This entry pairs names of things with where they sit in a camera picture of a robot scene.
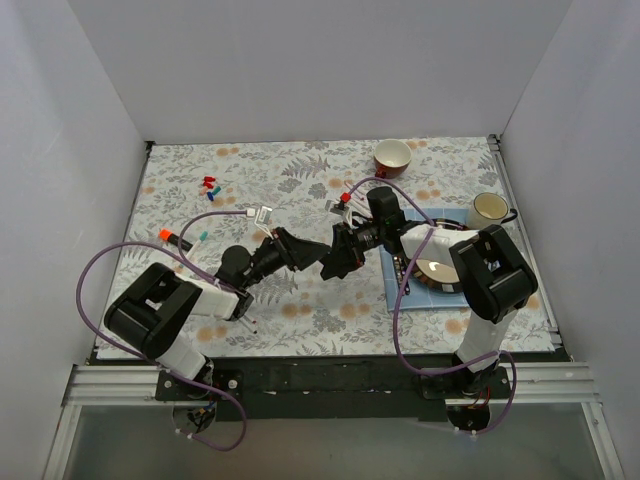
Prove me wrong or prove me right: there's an orange cap highlighter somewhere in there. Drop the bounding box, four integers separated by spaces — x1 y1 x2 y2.
158 229 193 251

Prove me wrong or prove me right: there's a red and white bowl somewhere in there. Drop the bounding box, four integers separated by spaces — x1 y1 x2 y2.
373 139 412 179

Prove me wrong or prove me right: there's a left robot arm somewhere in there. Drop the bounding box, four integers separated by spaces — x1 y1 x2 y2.
104 228 295 400

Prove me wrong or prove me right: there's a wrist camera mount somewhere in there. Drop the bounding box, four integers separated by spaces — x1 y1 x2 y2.
245 206 273 237
325 192 353 226

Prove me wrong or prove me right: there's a dark rimmed plate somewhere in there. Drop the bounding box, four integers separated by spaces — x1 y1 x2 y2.
401 218 477 294

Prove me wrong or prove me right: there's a cream enamel mug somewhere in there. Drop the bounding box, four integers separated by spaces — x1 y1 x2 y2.
466 192 519 230

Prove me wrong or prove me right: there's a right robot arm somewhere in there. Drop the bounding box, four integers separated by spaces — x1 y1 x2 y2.
280 186 538 398

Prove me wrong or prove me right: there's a blue checked cloth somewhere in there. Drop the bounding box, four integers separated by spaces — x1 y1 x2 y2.
378 207 468 312

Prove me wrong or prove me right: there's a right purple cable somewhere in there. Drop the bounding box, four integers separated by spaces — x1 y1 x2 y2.
344 175 517 435

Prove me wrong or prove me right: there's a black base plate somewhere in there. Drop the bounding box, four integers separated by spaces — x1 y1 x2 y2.
154 354 506 421

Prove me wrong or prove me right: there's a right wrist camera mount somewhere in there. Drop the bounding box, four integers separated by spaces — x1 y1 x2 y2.
325 192 353 226

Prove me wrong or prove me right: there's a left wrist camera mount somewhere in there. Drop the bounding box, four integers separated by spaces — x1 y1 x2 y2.
245 206 273 237

